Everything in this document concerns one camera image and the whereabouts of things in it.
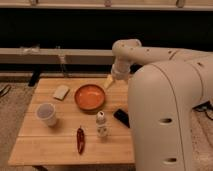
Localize small clear plastic bottle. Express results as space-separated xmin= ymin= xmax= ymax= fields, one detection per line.
xmin=96 ymin=111 xmax=108 ymax=137

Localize grey horizontal rail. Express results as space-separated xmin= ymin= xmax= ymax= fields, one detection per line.
xmin=0 ymin=48 xmax=114 ymax=65

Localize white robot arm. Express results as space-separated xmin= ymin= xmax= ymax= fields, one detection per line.
xmin=111 ymin=39 xmax=213 ymax=171

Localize red chili pepper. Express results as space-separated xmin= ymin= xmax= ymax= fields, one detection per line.
xmin=77 ymin=126 xmax=85 ymax=154

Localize wooden table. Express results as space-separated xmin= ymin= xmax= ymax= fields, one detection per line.
xmin=8 ymin=78 xmax=134 ymax=166

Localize black rectangular device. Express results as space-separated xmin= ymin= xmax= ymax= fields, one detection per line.
xmin=114 ymin=109 xmax=130 ymax=127

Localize orange bowl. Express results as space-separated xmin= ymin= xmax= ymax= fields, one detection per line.
xmin=74 ymin=84 xmax=105 ymax=111

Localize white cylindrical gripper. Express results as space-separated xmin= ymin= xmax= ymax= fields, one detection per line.
xmin=104 ymin=64 xmax=129 ymax=89

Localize beige sponge block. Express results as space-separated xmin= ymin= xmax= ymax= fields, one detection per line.
xmin=53 ymin=85 xmax=69 ymax=100

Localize white plastic cup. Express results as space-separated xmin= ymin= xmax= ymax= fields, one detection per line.
xmin=36 ymin=103 xmax=57 ymax=127

